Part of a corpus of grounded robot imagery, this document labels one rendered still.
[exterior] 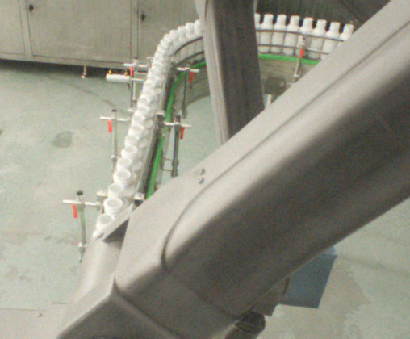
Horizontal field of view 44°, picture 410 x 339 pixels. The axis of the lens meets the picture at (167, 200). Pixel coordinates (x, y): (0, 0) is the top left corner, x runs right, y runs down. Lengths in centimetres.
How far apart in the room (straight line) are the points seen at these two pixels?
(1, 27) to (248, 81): 411
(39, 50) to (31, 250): 225
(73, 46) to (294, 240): 430
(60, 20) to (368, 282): 307
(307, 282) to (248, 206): 129
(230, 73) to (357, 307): 219
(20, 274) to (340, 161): 250
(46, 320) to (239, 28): 38
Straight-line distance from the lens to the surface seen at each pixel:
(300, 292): 151
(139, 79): 196
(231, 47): 57
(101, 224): 108
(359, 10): 64
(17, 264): 271
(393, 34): 19
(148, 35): 430
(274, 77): 253
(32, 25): 451
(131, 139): 139
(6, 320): 32
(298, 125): 19
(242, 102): 57
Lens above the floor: 185
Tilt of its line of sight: 37 degrees down
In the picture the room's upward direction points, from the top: 3 degrees clockwise
